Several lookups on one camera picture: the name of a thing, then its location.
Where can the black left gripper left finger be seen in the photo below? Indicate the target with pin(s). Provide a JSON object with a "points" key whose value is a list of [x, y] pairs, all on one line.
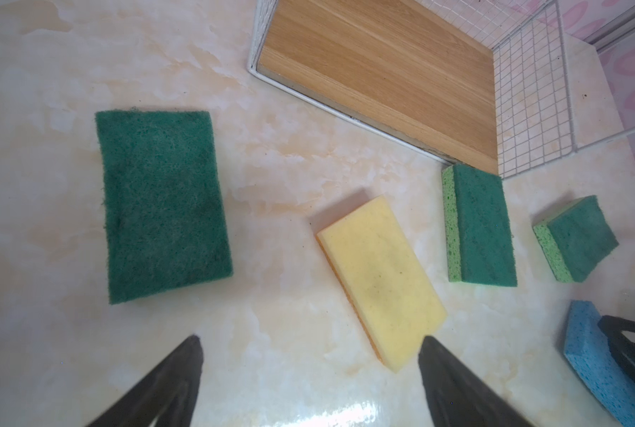
{"points": [[166, 396]]}

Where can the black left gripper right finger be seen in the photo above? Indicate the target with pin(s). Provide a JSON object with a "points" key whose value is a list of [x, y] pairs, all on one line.
{"points": [[456, 396]]}

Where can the green sponge right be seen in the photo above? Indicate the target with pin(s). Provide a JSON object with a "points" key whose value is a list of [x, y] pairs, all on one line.
{"points": [[575, 239]]}

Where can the green sponge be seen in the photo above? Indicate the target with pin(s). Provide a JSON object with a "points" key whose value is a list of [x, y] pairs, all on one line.
{"points": [[478, 237], [575, 239]]}

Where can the yellow sponge centre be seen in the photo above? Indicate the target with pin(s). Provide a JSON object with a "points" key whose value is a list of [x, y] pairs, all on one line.
{"points": [[384, 281]]}

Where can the green sponge middle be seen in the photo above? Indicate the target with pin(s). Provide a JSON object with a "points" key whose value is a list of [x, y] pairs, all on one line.
{"points": [[478, 237]]}

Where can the green scouring pad left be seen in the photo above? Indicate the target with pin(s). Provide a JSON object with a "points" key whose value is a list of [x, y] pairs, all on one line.
{"points": [[165, 220]]}

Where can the white wire wooden shelf rack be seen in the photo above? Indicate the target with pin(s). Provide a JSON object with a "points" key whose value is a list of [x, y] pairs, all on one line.
{"points": [[481, 83]]}

